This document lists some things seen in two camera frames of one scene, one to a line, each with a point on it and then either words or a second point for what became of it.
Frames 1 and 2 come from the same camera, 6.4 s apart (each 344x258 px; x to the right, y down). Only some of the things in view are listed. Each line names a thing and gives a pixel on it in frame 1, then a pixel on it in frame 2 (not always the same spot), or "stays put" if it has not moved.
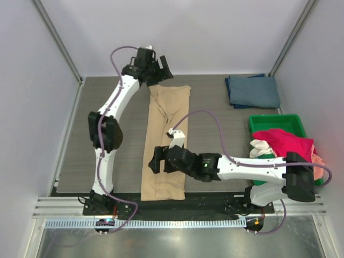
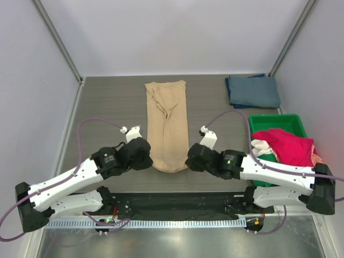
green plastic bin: (291, 123) stays put
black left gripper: (162, 73) to (147, 162)
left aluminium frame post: (58, 39) stays put
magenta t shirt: (281, 141) stays put
